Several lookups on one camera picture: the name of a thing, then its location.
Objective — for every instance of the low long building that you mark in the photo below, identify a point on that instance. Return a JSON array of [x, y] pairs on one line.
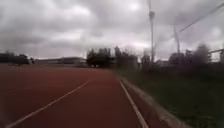
[[60, 61]]

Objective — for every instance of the red running track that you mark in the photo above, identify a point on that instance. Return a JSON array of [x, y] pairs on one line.
[[96, 100]]

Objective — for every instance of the green grass verge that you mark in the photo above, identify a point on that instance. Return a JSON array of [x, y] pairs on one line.
[[193, 96]]

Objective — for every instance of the tall light mast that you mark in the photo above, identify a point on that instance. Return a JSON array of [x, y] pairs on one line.
[[152, 36]]

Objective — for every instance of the grey kerb strip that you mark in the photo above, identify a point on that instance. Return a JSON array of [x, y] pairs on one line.
[[156, 108]]

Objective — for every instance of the pole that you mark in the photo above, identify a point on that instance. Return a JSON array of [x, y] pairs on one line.
[[177, 41]]

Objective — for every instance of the dark building with trees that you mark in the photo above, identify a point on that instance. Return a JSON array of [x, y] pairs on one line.
[[13, 59]]

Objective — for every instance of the group of dark trees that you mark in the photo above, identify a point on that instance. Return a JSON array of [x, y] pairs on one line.
[[100, 58]]

